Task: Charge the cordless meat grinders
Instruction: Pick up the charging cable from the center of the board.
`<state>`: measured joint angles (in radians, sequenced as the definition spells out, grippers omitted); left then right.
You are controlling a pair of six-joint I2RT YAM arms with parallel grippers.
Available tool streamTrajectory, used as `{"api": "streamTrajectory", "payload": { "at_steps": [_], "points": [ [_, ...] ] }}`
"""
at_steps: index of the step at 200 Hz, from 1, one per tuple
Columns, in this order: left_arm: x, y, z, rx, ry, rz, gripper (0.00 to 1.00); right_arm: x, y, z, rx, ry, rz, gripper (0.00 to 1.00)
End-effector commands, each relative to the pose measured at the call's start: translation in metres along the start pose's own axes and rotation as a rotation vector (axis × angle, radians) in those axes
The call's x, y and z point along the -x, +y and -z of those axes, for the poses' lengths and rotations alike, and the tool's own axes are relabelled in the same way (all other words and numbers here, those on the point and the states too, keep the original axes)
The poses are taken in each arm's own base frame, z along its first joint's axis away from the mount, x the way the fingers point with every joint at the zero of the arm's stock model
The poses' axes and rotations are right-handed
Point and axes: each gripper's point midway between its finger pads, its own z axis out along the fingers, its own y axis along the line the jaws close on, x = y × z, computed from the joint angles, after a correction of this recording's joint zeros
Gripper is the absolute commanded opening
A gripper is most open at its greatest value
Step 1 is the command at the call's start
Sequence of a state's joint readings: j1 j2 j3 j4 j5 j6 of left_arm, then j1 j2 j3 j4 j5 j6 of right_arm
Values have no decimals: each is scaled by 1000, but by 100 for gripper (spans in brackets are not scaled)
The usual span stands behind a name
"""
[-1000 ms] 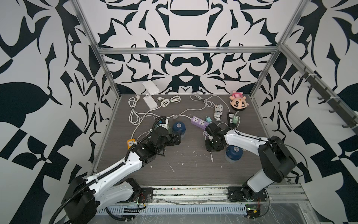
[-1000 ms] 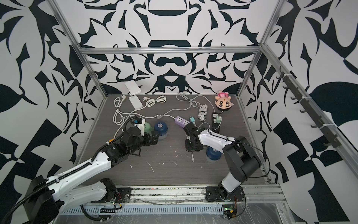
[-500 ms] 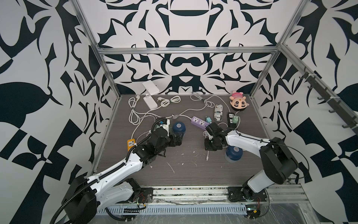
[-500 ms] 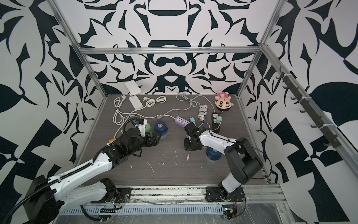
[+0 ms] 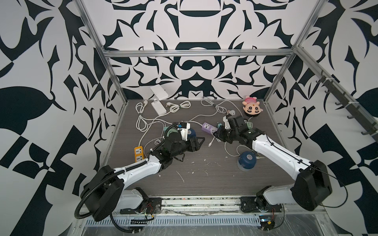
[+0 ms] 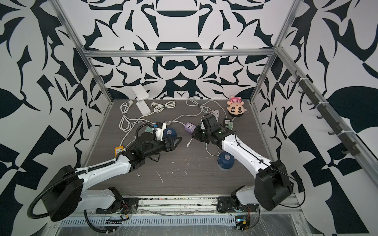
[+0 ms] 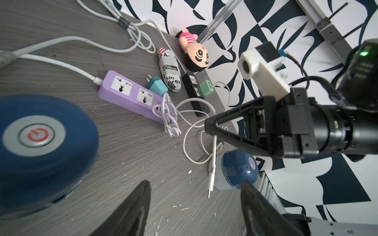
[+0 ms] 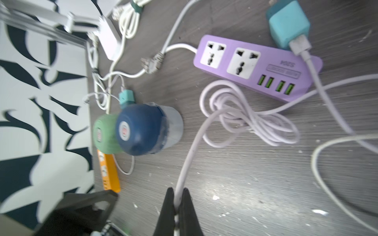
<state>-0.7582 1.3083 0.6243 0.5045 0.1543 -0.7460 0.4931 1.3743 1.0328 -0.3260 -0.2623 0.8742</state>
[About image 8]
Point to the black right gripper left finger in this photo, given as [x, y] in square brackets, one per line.
[166, 221]

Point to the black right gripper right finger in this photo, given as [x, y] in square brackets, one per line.
[188, 221]

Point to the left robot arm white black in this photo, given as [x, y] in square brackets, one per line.
[76, 214]

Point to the yellow power strip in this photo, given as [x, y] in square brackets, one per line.
[109, 173]

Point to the small teal charger adapter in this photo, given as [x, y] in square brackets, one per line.
[126, 98]

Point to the purple power strip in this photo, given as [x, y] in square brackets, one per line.
[273, 72]

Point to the white folding desk lamp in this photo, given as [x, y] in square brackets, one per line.
[102, 28]

